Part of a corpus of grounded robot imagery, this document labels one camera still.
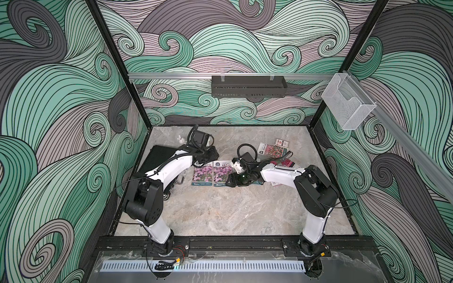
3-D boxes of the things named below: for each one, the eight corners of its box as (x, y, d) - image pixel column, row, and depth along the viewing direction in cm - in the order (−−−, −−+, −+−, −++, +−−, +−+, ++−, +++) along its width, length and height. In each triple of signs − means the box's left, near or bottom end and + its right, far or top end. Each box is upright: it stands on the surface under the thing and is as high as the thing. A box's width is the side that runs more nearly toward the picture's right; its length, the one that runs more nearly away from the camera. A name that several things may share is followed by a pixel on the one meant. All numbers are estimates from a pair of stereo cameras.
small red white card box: (274, 144, 113) (274, 142, 111) (275, 139, 116) (275, 137, 114) (288, 148, 111) (289, 146, 109) (288, 143, 114) (289, 141, 112)
